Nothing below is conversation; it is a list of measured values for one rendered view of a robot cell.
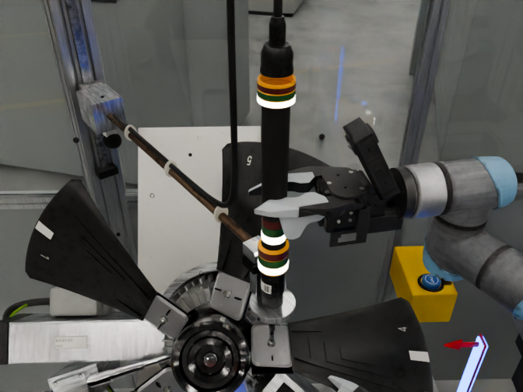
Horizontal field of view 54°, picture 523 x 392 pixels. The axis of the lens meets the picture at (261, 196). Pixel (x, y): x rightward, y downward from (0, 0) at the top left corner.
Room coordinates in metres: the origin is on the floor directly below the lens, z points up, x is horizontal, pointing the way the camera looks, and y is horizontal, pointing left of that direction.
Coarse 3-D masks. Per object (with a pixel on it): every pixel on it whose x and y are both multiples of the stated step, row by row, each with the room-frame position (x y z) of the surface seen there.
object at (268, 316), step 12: (252, 240) 0.57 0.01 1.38; (252, 252) 0.55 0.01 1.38; (252, 264) 0.55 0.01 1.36; (252, 276) 0.55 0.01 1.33; (252, 288) 0.55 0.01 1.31; (252, 300) 0.54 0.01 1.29; (288, 300) 0.54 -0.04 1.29; (252, 312) 0.52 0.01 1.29; (264, 312) 0.51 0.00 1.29; (276, 312) 0.51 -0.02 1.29; (288, 312) 0.51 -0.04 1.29
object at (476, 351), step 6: (480, 342) 0.54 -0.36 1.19; (474, 348) 0.55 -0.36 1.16; (480, 348) 0.54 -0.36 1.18; (474, 354) 0.55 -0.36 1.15; (480, 354) 0.53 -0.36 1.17; (474, 360) 0.54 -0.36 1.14; (468, 366) 0.55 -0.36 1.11; (474, 366) 0.53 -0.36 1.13; (468, 372) 0.54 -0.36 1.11; (462, 378) 0.55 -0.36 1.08; (468, 378) 0.54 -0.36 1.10; (462, 384) 0.55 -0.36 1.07; (468, 384) 0.53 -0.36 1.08; (462, 390) 0.54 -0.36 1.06
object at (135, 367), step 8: (152, 360) 0.56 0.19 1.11; (160, 360) 0.56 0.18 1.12; (120, 368) 0.55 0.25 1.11; (128, 368) 0.55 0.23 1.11; (136, 368) 0.55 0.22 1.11; (144, 368) 0.55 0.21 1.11; (88, 376) 0.54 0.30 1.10; (96, 376) 0.54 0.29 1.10; (104, 376) 0.54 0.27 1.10; (112, 376) 0.54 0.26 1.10; (120, 376) 0.54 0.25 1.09; (88, 384) 0.53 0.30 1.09; (96, 384) 0.53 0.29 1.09
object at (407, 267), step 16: (400, 256) 0.88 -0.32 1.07; (416, 256) 0.88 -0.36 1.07; (400, 272) 0.85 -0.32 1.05; (416, 272) 0.83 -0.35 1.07; (400, 288) 0.83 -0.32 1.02; (416, 288) 0.78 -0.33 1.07; (448, 288) 0.78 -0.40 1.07; (416, 304) 0.76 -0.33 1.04; (432, 304) 0.76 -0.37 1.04; (448, 304) 0.76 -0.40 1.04; (432, 320) 0.76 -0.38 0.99; (448, 320) 0.76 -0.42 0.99
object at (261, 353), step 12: (252, 336) 0.55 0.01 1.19; (264, 336) 0.55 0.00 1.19; (276, 336) 0.56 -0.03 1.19; (288, 336) 0.56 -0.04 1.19; (252, 348) 0.52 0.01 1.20; (264, 348) 0.53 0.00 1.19; (276, 348) 0.53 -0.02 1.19; (288, 348) 0.53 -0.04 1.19; (252, 360) 0.50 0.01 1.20; (264, 360) 0.50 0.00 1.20; (276, 360) 0.50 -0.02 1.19; (288, 360) 0.50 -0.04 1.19
